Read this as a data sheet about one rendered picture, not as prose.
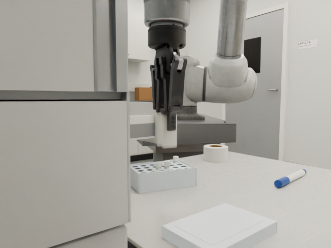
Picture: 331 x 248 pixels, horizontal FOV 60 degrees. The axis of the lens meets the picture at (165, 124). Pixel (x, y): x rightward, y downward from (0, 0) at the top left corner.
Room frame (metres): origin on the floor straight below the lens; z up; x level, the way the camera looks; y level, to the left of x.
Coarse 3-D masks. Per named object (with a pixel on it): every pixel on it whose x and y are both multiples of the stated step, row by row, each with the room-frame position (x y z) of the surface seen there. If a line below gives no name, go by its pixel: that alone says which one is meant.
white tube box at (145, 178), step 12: (132, 168) 0.56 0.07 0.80; (144, 168) 0.58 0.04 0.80; (180, 168) 0.58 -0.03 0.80; (192, 168) 0.57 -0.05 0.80; (132, 180) 0.56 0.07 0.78; (144, 180) 0.53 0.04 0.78; (156, 180) 0.54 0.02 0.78; (168, 180) 0.55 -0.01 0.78; (180, 180) 0.56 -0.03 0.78; (192, 180) 0.57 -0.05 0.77; (144, 192) 0.53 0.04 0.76
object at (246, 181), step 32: (192, 160) 0.81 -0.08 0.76; (256, 160) 0.81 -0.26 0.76; (160, 192) 0.53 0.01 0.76; (192, 192) 0.53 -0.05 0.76; (224, 192) 0.53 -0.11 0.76; (256, 192) 0.53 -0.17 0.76; (288, 192) 0.53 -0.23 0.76; (320, 192) 0.53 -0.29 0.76; (128, 224) 0.39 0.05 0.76; (160, 224) 0.39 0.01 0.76; (288, 224) 0.39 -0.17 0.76; (320, 224) 0.39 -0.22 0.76
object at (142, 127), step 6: (132, 120) 0.71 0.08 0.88; (138, 120) 0.73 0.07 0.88; (144, 120) 0.74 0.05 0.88; (150, 120) 0.75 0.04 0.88; (132, 126) 0.71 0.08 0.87; (138, 126) 0.72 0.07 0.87; (144, 126) 0.73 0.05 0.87; (150, 126) 0.75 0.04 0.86; (132, 132) 0.71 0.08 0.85; (138, 132) 0.72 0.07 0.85; (144, 132) 0.73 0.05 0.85; (150, 132) 0.75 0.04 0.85; (132, 138) 0.71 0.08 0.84; (138, 138) 0.73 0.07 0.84; (144, 138) 0.74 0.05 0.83
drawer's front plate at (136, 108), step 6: (132, 102) 0.84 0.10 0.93; (138, 102) 0.82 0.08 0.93; (144, 102) 0.79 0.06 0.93; (150, 102) 0.77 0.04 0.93; (132, 108) 0.84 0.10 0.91; (138, 108) 0.82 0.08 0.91; (144, 108) 0.79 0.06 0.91; (150, 108) 0.77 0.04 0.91; (132, 114) 0.84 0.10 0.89; (138, 114) 0.82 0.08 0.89; (144, 114) 0.79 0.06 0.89; (150, 114) 0.77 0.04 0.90; (156, 114) 0.75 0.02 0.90; (156, 120) 0.75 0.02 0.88; (156, 126) 0.75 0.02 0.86; (156, 132) 0.75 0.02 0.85; (150, 138) 0.77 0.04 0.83; (156, 138) 0.75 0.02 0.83
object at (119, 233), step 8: (104, 232) 0.29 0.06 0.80; (112, 232) 0.30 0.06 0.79; (120, 232) 0.30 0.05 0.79; (72, 240) 0.27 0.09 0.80; (80, 240) 0.28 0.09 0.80; (88, 240) 0.28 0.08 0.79; (96, 240) 0.29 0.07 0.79; (104, 240) 0.29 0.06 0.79; (112, 240) 0.30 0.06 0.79; (120, 240) 0.30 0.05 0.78
